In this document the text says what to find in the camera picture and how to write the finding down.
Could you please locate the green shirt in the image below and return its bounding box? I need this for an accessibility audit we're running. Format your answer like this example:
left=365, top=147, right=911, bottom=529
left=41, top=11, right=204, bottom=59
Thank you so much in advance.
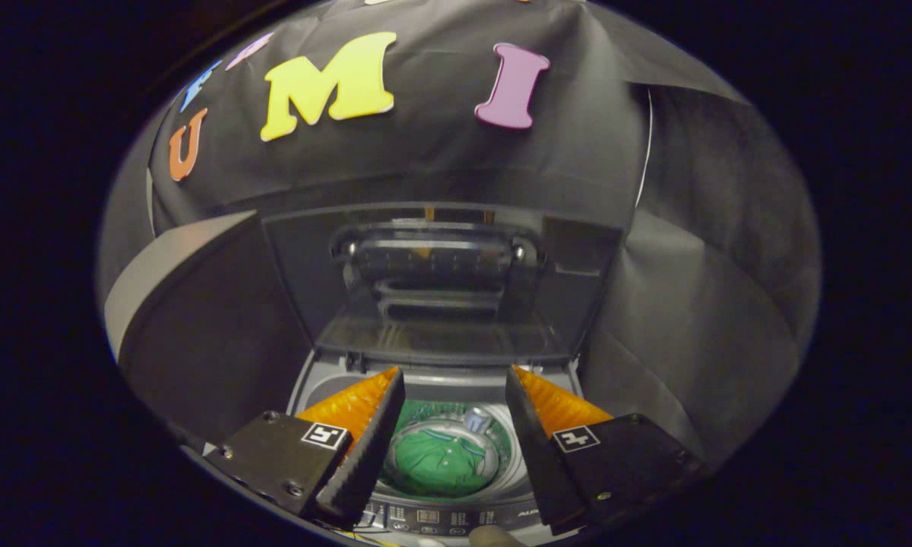
left=391, top=429, right=499, bottom=498

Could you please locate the dark washing machine lid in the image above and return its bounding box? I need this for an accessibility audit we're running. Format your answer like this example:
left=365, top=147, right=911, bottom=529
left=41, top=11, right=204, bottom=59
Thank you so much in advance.
left=262, top=201, right=624, bottom=367

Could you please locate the grey washing machine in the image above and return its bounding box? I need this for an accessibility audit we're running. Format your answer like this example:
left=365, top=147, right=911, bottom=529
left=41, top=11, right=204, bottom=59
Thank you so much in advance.
left=285, top=349, right=586, bottom=546

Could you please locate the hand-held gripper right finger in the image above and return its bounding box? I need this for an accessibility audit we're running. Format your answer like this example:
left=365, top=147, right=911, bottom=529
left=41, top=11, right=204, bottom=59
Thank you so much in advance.
left=505, top=365, right=705, bottom=536

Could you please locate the beige cabinet with dark frame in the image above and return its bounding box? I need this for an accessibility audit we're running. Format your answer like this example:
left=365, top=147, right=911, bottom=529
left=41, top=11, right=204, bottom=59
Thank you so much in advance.
left=105, top=210, right=314, bottom=451

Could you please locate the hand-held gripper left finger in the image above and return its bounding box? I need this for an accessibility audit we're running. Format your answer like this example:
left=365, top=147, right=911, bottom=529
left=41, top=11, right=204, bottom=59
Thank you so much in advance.
left=201, top=366, right=407, bottom=530

